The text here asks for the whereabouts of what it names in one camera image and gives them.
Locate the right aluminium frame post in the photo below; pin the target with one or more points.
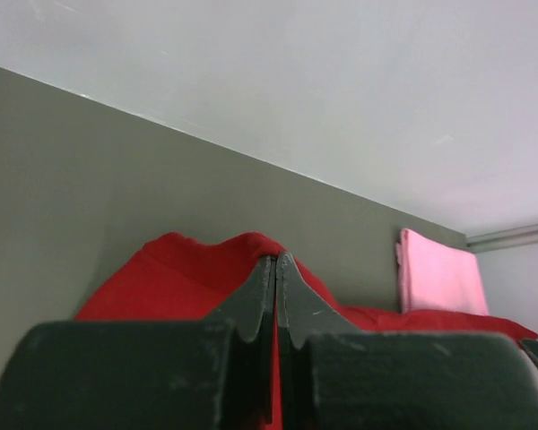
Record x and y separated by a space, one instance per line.
504 239

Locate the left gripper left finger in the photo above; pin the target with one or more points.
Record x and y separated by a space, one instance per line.
212 373

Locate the red t shirt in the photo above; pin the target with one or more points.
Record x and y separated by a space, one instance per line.
177 278

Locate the folded pink t shirt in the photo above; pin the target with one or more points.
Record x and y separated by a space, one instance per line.
433 276

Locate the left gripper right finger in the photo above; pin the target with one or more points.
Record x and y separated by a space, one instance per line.
335 375

